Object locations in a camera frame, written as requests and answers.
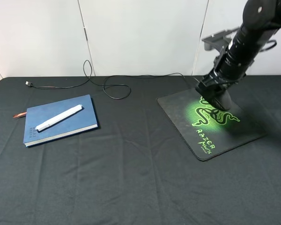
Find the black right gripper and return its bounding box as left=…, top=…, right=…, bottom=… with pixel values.
left=195, top=70, right=245, bottom=102

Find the black computer mouse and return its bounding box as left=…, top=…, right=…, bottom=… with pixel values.
left=209, top=90, right=232, bottom=112

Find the white pen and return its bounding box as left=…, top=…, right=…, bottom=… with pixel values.
left=35, top=105, right=83, bottom=132

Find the black mouse cable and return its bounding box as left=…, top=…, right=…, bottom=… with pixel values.
left=25, top=60, right=202, bottom=100

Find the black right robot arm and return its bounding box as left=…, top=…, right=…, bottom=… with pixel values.
left=196, top=0, right=281, bottom=105

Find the black green Razer mouse pad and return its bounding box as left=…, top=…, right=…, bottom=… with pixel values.
left=157, top=88, right=266, bottom=161

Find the blue hardcover notebook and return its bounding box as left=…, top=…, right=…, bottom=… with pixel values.
left=23, top=95, right=98, bottom=147

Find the black tablecloth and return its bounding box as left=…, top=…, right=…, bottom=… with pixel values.
left=0, top=75, right=281, bottom=225

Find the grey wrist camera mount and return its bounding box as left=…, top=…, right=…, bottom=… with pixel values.
left=202, top=27, right=239, bottom=52

